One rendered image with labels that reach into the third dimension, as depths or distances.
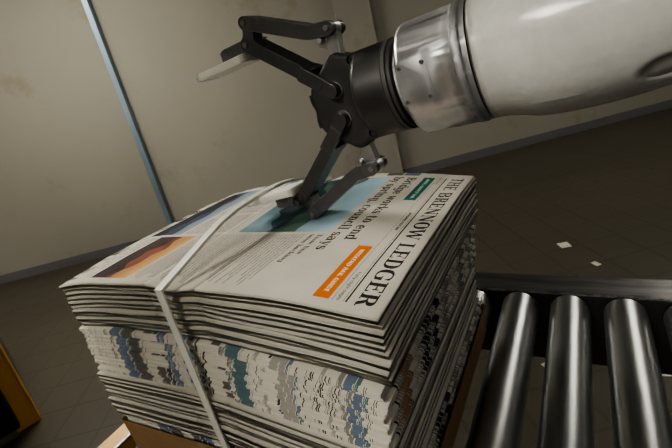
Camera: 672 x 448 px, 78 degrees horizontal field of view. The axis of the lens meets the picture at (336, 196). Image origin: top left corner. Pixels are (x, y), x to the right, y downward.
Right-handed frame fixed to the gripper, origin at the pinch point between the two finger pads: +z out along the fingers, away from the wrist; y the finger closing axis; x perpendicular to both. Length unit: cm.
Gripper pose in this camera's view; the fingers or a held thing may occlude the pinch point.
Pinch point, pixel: (237, 136)
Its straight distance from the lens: 46.7
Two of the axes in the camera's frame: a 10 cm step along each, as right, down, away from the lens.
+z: -8.2, 1.4, 5.5
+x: 4.7, -3.6, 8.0
